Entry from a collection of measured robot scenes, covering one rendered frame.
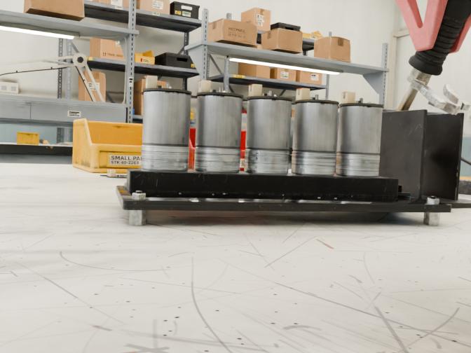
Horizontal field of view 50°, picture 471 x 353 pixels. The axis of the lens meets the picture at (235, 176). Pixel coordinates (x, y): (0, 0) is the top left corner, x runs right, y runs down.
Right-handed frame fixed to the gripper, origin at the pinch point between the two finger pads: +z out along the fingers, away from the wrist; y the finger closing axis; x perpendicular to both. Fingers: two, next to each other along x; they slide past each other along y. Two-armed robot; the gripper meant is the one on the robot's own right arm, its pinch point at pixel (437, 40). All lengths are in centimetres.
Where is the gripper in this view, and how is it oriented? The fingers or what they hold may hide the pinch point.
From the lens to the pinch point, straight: 39.2
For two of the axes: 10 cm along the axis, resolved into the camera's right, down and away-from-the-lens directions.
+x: 3.9, 0.6, -9.2
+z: -0.4, 10.0, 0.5
